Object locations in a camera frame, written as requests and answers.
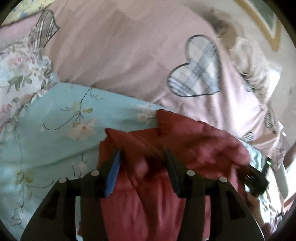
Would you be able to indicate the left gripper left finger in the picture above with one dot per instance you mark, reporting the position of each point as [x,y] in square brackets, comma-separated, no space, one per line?
[54,219]

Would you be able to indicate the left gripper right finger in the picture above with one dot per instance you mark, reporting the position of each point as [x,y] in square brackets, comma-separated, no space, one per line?
[212,203]

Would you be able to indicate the red quilted puffer coat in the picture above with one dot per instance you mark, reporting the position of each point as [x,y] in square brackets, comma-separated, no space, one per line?
[143,205]

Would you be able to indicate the person's right hand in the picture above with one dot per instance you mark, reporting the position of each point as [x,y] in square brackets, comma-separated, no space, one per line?
[255,208]

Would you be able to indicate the light blue floral bedsheet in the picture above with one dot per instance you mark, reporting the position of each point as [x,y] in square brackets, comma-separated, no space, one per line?
[56,136]

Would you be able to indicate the white floral ruffled pillow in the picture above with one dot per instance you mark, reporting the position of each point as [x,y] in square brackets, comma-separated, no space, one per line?
[26,74]

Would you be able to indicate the pink quilt with plaid hearts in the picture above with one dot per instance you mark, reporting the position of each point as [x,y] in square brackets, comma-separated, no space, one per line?
[135,48]

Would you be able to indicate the yellow floral pillow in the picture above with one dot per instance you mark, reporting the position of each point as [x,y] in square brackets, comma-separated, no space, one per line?
[24,9]

